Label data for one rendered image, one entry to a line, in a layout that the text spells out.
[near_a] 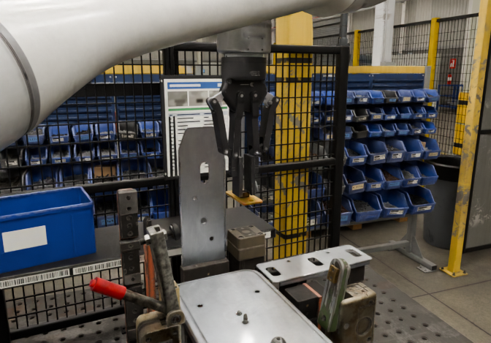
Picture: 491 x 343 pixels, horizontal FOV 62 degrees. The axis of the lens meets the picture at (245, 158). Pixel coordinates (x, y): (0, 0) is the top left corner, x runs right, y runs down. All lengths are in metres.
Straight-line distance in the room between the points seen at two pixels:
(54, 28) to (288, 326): 0.66
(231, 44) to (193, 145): 0.36
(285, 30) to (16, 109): 1.21
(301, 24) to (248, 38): 0.79
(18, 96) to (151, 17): 0.16
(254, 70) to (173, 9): 0.27
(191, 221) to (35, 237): 0.35
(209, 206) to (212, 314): 0.27
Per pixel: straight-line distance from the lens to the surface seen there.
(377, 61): 5.19
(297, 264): 1.05
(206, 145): 0.97
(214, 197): 1.00
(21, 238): 1.05
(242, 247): 1.05
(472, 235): 3.52
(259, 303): 0.89
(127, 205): 0.97
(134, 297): 0.72
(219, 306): 0.88
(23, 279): 1.06
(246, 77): 0.66
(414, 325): 1.46
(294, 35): 1.42
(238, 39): 0.66
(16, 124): 0.31
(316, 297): 0.96
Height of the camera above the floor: 1.47
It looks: 12 degrees down
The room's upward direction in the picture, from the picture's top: straight up
